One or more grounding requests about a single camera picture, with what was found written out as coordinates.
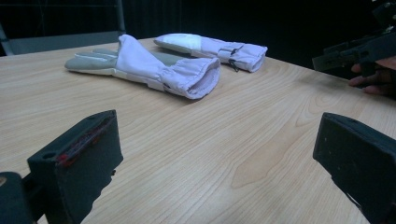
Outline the large white and grey glove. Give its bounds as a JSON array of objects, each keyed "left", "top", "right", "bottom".
[{"left": 64, "top": 34, "right": 221, "bottom": 101}]

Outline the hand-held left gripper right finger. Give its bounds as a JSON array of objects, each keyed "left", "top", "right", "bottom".
[{"left": 312, "top": 112, "right": 396, "bottom": 224}]

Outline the white glove with strap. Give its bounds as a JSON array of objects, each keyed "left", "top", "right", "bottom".
[{"left": 153, "top": 33, "right": 269, "bottom": 74}]

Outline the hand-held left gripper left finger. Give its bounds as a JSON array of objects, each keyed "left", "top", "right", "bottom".
[{"left": 27, "top": 109, "right": 124, "bottom": 224}]

